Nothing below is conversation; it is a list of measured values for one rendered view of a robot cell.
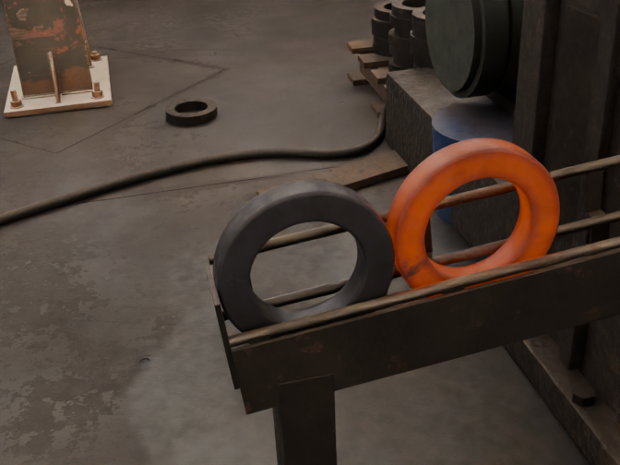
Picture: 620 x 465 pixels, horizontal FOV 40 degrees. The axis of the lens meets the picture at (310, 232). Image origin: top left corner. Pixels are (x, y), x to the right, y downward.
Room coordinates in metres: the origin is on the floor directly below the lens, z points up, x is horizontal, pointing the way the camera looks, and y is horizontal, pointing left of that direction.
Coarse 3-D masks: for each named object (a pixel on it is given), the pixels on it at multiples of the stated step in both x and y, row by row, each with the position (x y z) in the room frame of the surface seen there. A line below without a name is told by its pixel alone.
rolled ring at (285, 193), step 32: (288, 192) 0.73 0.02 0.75; (320, 192) 0.73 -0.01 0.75; (352, 192) 0.75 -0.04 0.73; (256, 224) 0.71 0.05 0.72; (288, 224) 0.72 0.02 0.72; (352, 224) 0.73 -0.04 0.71; (384, 224) 0.74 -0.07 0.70; (224, 256) 0.70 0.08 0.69; (384, 256) 0.74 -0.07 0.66; (224, 288) 0.70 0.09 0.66; (352, 288) 0.74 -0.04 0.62; (384, 288) 0.74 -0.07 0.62; (256, 320) 0.71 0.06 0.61; (288, 320) 0.72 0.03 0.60
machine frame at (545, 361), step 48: (528, 0) 1.58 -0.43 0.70; (576, 0) 1.42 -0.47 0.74; (528, 48) 1.57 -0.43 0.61; (576, 48) 1.38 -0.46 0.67; (528, 96) 1.49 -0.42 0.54; (576, 96) 1.36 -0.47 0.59; (528, 144) 1.47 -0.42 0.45; (576, 144) 1.35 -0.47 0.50; (576, 192) 1.33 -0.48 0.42; (576, 240) 1.27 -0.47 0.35; (576, 336) 1.25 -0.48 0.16; (576, 384) 1.22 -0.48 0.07; (576, 432) 1.14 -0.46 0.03
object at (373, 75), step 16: (400, 0) 2.90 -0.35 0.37; (416, 0) 2.91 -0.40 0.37; (384, 16) 3.01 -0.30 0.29; (400, 16) 2.79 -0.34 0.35; (416, 16) 2.57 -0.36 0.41; (384, 32) 3.01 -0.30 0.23; (400, 32) 2.79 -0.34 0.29; (416, 32) 2.56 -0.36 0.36; (352, 48) 3.12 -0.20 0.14; (368, 48) 3.13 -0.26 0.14; (384, 48) 3.01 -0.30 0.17; (400, 48) 2.78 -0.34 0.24; (416, 48) 2.56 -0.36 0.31; (368, 64) 2.95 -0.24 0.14; (384, 64) 2.96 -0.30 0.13; (400, 64) 2.79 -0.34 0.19; (416, 64) 2.59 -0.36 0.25; (432, 64) 2.54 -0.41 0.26; (352, 80) 3.12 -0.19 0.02; (368, 80) 3.08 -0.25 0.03; (384, 80) 2.77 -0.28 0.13; (384, 96) 2.87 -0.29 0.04
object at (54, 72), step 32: (32, 0) 3.09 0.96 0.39; (64, 0) 3.10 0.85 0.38; (32, 32) 3.08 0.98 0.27; (64, 32) 3.10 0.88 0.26; (32, 64) 3.08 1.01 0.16; (64, 64) 3.10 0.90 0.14; (96, 64) 3.45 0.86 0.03; (32, 96) 3.07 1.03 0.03; (64, 96) 3.07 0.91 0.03; (96, 96) 3.03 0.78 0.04
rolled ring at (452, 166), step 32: (448, 160) 0.76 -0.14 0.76; (480, 160) 0.76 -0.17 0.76; (512, 160) 0.77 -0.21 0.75; (416, 192) 0.75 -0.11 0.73; (448, 192) 0.75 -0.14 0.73; (544, 192) 0.78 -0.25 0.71; (416, 224) 0.75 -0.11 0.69; (544, 224) 0.78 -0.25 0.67; (416, 256) 0.75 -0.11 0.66; (512, 256) 0.78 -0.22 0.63
